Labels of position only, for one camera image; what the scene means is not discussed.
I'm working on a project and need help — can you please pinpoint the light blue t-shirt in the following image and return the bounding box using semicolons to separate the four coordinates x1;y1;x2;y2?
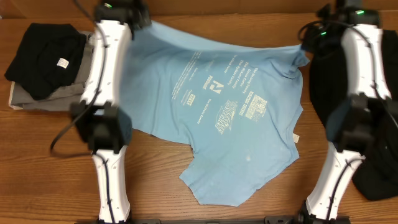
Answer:
120;22;308;207

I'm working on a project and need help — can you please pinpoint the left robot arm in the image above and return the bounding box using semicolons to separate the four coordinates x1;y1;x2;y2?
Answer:
70;0;151;223

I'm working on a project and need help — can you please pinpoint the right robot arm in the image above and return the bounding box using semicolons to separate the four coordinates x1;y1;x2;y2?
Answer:
293;1;397;223

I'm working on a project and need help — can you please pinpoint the folded black garment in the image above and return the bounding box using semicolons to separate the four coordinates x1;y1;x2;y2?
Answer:
5;23;87;100

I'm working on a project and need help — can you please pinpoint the folded grey garment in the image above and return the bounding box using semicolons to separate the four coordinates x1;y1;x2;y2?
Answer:
12;31;93;111

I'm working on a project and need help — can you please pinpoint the folded beige garment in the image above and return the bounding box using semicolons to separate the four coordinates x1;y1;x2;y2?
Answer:
8;82;23;110

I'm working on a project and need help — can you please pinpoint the black garment pile right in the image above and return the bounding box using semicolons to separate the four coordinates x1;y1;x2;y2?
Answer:
309;30;397;201

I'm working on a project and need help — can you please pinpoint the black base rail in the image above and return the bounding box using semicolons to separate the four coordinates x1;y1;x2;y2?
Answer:
75;216;351;224

